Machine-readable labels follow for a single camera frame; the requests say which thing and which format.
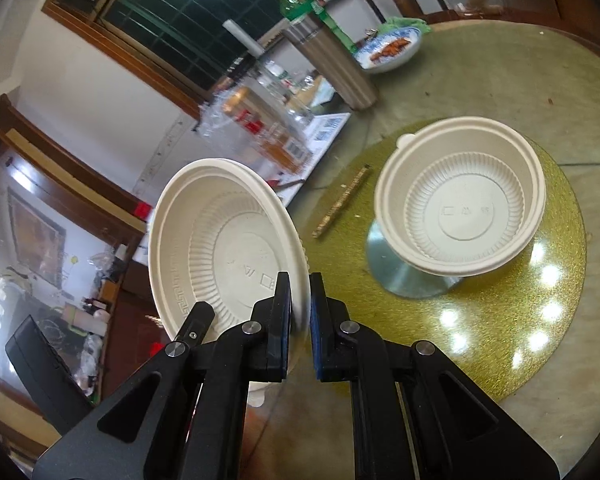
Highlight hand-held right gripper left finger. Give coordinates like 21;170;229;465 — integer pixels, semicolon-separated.
31;271;293;480

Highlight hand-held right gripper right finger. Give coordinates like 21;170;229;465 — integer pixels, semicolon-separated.
309;272;561;480

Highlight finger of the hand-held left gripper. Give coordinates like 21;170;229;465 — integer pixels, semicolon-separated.
176;302;216;347

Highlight cream plastic bowl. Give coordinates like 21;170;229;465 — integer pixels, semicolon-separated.
373;116;547;277
148;158;309;407

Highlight wooden mirror cabinet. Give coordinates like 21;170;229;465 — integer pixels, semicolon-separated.
0;112;153;461

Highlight metal turntable base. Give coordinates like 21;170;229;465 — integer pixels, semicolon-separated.
366;220;462;300

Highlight gold glitter stick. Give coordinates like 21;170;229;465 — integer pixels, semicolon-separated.
312;164;374;240

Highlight liquor bottles in bag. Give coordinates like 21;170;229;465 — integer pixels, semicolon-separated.
199;85;317;177

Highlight printed paper sheet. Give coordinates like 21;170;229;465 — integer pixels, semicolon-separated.
304;112;354;145

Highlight gold glitter turntable mat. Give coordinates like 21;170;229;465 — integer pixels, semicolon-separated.
311;132;589;404

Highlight steel tumbler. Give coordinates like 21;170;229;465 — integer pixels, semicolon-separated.
282;15;379;112

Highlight white roll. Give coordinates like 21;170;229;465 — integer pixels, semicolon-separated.
223;18;264;54

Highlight blue white dish with food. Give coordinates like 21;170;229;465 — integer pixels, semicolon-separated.
355;27;424;74

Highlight dark window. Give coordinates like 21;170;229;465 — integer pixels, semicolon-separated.
44;0;308;107

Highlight green plastic bottle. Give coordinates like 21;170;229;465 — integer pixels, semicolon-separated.
272;0;362;55

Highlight green plastic bag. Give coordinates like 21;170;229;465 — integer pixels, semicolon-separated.
381;16;432;37

